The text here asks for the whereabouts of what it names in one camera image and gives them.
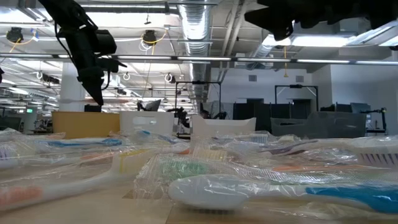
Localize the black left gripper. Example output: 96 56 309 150
57 26 127 106

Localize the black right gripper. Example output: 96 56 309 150
244 0 295 42

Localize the green toothbrush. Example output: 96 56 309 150
135 154 398 189

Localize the white pillar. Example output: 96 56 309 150
58 61 87 113

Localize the yellow plastic bin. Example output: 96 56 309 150
51 111 121 139

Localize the background computer monitor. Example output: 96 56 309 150
145 98 162 112

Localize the black ceiling device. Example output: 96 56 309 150
6 27 24 44
142 29 158 47

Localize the narrow white plastic bin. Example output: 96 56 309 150
119 110 175 137

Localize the dark office partition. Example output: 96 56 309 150
232 98 323 133

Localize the brown plastic bin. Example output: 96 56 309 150
270 111 368 140

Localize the wide white plastic bin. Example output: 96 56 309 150
190 114 257 138

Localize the black background stand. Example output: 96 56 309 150
360 107 388 135

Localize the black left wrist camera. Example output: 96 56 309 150
95 29 118 56

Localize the black gantry frame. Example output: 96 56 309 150
175 80 223 121
274 83 320 121

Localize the silver ventilation duct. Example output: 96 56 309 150
177 0 216 105

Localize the long ceiling light rail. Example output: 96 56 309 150
0 52 398 66

